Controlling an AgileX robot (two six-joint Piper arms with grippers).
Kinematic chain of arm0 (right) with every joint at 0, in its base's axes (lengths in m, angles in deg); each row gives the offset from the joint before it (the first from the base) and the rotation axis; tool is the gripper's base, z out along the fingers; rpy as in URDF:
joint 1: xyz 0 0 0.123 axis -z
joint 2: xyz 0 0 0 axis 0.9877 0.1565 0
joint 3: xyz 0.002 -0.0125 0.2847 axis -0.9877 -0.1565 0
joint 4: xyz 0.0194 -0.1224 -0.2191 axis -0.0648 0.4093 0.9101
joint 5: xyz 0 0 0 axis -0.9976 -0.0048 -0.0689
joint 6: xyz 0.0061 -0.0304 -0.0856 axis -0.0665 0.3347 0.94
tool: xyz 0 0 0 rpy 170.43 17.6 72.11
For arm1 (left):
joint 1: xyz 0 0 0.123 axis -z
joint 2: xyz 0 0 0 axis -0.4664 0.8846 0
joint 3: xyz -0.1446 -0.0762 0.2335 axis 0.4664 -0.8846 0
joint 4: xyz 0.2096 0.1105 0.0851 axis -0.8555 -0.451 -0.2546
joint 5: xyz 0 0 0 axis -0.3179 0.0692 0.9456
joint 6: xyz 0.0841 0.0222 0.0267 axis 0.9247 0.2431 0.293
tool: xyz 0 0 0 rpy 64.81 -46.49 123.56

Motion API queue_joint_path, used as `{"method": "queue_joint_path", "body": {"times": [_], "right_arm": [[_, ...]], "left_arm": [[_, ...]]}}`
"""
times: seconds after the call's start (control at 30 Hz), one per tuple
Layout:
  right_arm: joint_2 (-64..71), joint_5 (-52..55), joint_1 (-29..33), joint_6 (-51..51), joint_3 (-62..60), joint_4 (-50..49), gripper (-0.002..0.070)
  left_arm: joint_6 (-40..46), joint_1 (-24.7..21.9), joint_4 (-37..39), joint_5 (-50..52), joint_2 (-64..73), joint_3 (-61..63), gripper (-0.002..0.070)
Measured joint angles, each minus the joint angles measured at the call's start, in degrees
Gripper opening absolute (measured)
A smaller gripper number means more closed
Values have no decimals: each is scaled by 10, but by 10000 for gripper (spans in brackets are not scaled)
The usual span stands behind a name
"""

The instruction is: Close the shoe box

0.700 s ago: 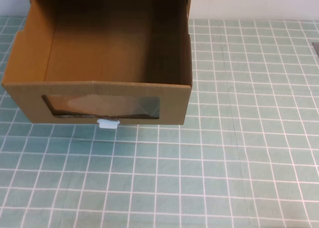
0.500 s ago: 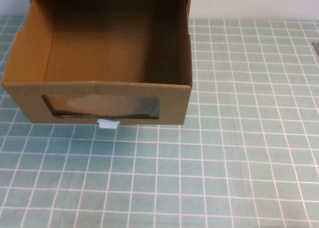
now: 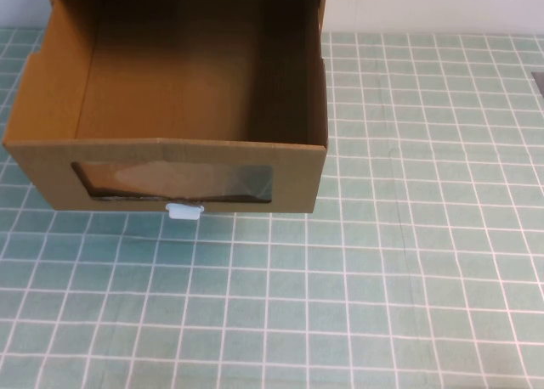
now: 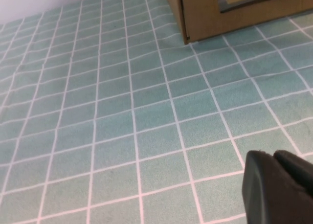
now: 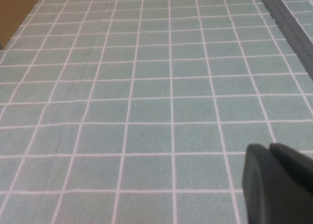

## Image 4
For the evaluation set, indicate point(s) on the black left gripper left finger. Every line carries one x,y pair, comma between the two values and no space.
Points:
266,192

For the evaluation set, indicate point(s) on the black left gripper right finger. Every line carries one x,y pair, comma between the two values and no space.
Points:
297,169

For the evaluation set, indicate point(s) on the shoe box with small window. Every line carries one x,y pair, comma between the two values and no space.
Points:
203,21

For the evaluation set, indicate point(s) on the green white grid tablecloth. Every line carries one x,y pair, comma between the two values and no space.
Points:
117,126

